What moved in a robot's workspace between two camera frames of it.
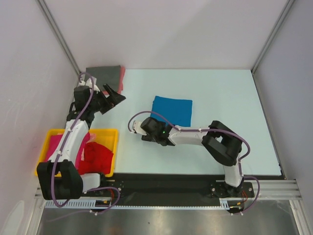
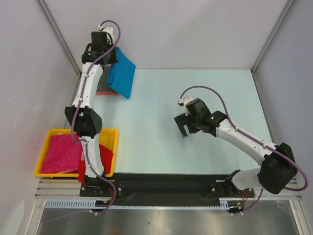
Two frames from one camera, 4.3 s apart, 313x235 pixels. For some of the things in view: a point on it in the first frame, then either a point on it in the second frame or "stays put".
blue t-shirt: (178, 112) → (122, 74)
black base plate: (162, 187) stays put
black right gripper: (147, 137) → (182, 120)
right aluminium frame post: (287, 8) stays put
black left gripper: (114, 98) → (113, 60)
